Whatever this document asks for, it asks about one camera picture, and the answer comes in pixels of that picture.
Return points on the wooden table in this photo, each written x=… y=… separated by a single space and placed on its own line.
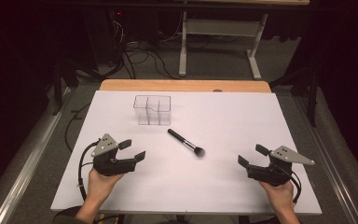
x=183 y=85

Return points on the desk with white metal frame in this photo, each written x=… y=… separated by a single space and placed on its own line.
x=220 y=27

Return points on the white table board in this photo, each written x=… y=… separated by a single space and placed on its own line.
x=199 y=186

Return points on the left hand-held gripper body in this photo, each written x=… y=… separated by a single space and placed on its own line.
x=112 y=165

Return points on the person's right hand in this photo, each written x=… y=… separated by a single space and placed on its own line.
x=279 y=196

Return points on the aluminium floor rail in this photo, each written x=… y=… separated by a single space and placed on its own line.
x=28 y=169
x=329 y=169

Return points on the black makeup brush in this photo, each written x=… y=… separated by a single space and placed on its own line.
x=185 y=143

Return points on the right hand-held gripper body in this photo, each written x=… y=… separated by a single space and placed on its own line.
x=270 y=174

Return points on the dark metal stand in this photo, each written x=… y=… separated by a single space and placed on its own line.
x=57 y=90
x=312 y=99

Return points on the person's left hand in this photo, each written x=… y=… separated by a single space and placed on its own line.
x=101 y=186

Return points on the clear plastic organizer box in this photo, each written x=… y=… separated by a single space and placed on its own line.
x=152 y=109

